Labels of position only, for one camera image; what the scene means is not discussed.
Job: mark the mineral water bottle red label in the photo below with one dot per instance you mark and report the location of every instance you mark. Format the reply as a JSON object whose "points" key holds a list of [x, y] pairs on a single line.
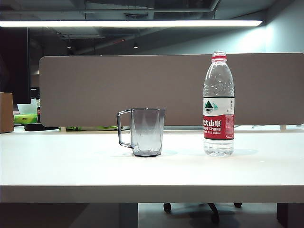
{"points": [[218, 128]]}

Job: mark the clear grey plastic mug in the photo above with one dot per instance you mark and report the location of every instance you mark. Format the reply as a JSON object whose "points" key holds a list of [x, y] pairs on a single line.
{"points": [[147, 133]]}

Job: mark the dark cola bottle red label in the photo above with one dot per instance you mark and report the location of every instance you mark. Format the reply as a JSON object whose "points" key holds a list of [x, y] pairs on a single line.
{"points": [[39, 115]]}

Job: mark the brown desk divider panel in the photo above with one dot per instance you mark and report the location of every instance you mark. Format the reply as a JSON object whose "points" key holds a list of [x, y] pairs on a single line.
{"points": [[118, 90]]}

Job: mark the green flat packet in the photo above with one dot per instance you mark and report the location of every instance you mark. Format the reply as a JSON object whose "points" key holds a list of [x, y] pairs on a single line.
{"points": [[95, 128]]}

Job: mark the long ceiling light strip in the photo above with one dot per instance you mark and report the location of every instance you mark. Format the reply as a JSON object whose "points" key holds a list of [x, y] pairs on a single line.
{"points": [[118, 23]]}

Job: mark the grey table leg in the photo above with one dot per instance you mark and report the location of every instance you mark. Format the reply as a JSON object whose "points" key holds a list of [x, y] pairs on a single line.
{"points": [[128, 215]]}

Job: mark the black office chair base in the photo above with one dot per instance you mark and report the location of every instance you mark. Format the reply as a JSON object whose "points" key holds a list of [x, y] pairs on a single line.
{"points": [[213, 210]]}

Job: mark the flat black pouch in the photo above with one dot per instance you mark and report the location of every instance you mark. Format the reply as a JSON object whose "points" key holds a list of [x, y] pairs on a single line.
{"points": [[35, 127]]}

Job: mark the green tissue box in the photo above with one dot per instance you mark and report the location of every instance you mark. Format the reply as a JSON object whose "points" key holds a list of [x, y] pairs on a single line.
{"points": [[25, 118]]}

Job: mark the brown cardboard box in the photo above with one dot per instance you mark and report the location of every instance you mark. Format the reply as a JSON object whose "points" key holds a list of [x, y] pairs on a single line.
{"points": [[6, 111]]}

